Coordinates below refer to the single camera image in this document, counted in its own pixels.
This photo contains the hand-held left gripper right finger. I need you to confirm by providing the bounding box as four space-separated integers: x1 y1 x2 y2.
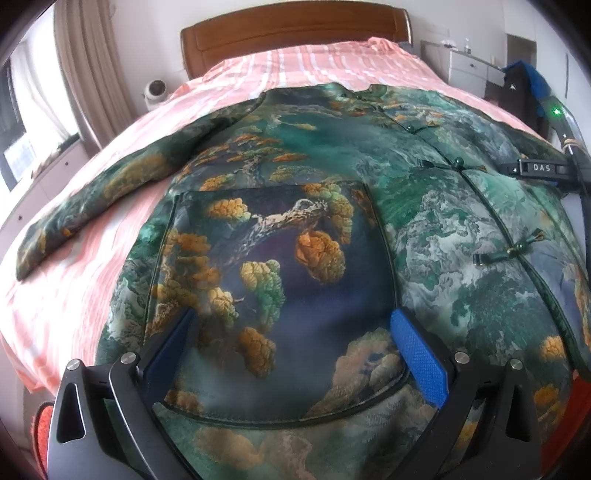
390 308 544 480

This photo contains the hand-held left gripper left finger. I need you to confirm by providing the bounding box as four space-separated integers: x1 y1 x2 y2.
46 307 200 480

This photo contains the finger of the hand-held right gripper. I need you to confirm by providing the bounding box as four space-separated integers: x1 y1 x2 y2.
501 158 575 179

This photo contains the green landscape print padded jacket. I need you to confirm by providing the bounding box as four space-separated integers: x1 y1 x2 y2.
16 83 591 480

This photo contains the blue cloth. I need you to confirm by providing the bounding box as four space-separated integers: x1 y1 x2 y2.
526 62 561 117

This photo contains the dark jacket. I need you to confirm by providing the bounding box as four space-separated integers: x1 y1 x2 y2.
501 60 555 139

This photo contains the white dresser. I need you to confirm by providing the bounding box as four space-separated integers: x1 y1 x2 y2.
421 39 506 100

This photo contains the red textured mat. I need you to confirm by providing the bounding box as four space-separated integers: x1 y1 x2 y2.
28 369 591 480

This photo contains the white window-side cabinet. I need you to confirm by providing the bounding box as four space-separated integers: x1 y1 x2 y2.
0 147 100 243

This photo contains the small white fan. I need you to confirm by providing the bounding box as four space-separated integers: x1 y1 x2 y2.
143 79 170 110

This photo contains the window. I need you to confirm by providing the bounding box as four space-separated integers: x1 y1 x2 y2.
0 55 79 190

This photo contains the pink striped bedsheet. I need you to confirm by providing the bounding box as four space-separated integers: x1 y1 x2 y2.
0 38 555 398

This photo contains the wooden headboard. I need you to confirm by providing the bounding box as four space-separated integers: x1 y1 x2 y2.
180 8 413 80

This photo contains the beige curtain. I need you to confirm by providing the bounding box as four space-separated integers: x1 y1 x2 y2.
53 0 139 153

